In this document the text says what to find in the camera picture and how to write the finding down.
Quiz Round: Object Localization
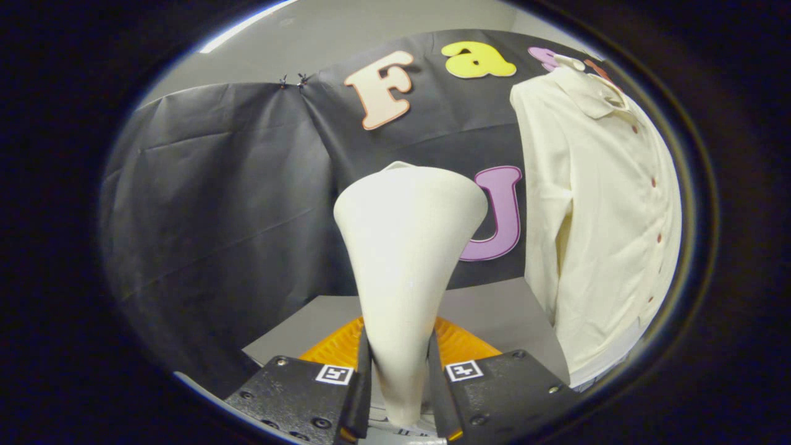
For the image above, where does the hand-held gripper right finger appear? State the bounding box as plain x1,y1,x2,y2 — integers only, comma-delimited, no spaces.
426,316,582,443

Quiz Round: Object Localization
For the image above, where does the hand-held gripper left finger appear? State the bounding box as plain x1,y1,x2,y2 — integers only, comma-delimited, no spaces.
224,316,373,445

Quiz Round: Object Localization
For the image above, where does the cream button-up shirt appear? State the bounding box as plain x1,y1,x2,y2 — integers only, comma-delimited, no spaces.
510,54,682,390

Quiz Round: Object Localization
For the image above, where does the grey cabinet with drawers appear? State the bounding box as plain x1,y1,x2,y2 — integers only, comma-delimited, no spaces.
241,276,570,385

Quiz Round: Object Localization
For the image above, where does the white mannequin torso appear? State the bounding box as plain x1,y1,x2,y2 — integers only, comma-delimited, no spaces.
570,321,649,391

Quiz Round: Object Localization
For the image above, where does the black backdrop cloth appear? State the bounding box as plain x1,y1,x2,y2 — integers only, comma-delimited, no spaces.
99,28,625,396

